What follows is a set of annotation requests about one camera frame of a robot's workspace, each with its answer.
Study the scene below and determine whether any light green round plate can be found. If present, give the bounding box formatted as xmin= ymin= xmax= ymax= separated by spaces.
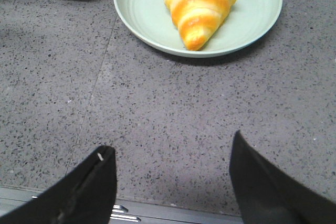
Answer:
xmin=114 ymin=0 xmax=282 ymax=58

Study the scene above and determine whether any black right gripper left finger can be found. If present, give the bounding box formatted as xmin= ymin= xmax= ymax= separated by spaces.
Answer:
xmin=1 ymin=146 xmax=117 ymax=223

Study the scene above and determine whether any yellow striped croissant bread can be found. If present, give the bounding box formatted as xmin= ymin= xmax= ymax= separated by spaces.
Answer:
xmin=164 ymin=0 xmax=237 ymax=51

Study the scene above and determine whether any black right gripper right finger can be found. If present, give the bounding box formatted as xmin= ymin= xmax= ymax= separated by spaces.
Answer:
xmin=229 ymin=131 xmax=335 ymax=223

